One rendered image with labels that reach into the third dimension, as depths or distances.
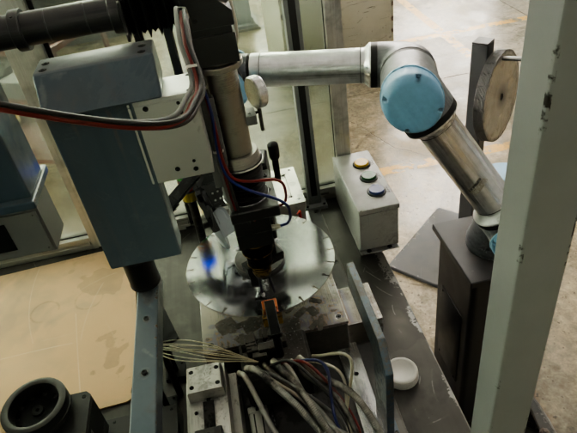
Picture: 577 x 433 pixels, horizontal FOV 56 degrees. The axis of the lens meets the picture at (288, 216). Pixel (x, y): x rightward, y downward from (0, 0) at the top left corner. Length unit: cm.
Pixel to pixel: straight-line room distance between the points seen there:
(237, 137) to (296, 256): 45
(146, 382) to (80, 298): 70
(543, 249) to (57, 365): 122
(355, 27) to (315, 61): 320
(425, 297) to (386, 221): 101
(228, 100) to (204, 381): 56
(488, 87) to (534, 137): 164
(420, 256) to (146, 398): 185
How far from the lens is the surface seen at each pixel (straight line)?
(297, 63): 122
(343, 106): 156
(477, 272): 146
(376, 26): 450
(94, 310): 154
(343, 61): 121
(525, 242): 41
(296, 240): 125
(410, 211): 286
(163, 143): 75
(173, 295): 150
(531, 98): 37
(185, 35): 64
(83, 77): 74
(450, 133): 114
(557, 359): 230
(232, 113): 81
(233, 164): 84
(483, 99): 200
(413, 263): 254
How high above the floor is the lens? 175
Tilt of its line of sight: 37 degrees down
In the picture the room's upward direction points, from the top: 9 degrees counter-clockwise
